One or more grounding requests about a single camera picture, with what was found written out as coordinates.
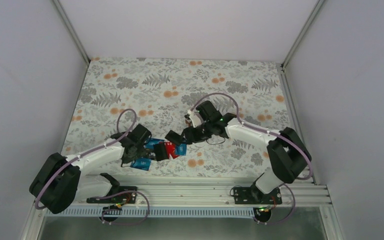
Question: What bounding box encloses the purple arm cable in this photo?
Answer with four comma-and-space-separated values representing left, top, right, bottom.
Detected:
34, 108, 150, 227
189, 92, 313, 226

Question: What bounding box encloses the blue card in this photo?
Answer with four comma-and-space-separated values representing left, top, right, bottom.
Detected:
174, 143, 187, 156
130, 158, 152, 171
144, 137, 165, 150

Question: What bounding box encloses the slotted grey cable duct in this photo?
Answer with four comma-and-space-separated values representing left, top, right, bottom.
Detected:
44, 205, 254, 219

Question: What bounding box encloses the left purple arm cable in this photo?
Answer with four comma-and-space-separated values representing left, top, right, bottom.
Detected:
34, 108, 150, 227

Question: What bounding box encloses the floral patterned table mat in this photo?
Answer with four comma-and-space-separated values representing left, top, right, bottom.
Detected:
62, 57, 291, 178

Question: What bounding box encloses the aluminium rail frame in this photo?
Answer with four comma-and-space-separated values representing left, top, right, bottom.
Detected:
34, 174, 333, 208

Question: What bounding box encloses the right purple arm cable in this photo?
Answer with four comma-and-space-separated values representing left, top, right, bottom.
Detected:
189, 92, 313, 226

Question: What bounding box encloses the brown leather card holder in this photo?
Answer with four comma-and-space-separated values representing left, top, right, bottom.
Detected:
185, 119, 192, 127

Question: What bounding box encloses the red card centre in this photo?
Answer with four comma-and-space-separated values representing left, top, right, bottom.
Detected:
164, 141, 179, 159

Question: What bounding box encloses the black card top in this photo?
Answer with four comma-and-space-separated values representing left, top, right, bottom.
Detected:
164, 130, 184, 146

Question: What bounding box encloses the black card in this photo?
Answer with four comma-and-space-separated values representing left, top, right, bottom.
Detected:
164, 130, 184, 146
153, 142, 170, 162

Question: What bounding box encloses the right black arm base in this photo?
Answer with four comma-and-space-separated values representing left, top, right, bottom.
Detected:
229, 185, 283, 205

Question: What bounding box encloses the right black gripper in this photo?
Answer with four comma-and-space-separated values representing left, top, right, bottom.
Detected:
177, 120, 213, 145

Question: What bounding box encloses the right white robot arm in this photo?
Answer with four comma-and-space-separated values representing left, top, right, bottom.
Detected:
172, 100, 312, 204

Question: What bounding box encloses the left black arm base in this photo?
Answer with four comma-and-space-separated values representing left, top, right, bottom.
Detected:
86, 186, 138, 205

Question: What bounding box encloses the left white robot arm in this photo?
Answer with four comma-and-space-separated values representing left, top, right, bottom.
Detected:
28, 124, 151, 214

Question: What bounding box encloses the black card centre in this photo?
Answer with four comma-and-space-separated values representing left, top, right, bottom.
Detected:
153, 142, 170, 162

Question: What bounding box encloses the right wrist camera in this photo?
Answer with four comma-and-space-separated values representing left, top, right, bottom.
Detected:
184, 110, 204, 128

